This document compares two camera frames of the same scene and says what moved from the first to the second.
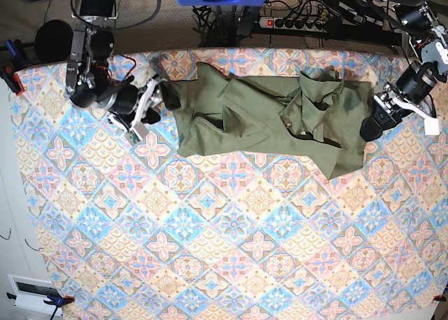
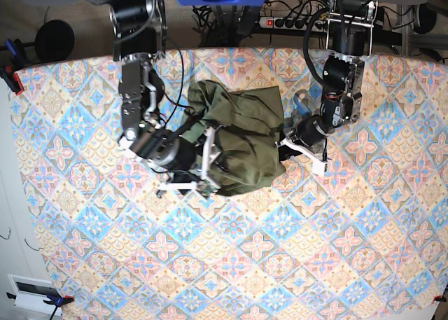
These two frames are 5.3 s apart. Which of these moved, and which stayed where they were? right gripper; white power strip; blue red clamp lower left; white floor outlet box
Moved: right gripper
Stayed: white power strip; blue red clamp lower left; white floor outlet box
